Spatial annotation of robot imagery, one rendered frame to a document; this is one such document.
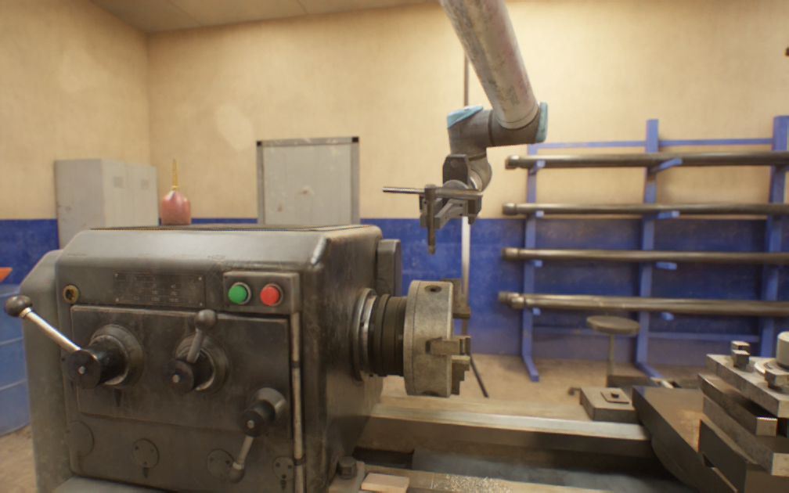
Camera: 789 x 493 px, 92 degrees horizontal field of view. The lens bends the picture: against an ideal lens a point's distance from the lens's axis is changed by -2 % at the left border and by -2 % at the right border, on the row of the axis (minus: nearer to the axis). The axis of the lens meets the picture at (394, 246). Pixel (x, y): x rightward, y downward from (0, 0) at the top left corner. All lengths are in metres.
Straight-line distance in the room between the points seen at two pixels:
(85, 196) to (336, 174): 2.18
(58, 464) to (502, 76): 1.15
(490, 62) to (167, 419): 0.84
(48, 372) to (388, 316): 0.69
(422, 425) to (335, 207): 3.16
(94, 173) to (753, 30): 5.72
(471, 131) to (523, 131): 0.12
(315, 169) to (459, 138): 3.25
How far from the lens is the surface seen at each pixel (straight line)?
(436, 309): 0.80
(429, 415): 1.12
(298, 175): 4.21
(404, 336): 0.79
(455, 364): 0.93
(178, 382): 0.74
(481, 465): 1.15
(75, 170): 4.31
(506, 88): 0.80
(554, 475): 1.17
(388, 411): 1.14
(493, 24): 0.69
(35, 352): 1.07
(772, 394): 0.72
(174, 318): 0.79
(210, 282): 0.75
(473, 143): 0.98
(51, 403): 1.08
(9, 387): 3.51
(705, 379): 0.86
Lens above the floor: 1.36
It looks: 4 degrees down
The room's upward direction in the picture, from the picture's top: straight up
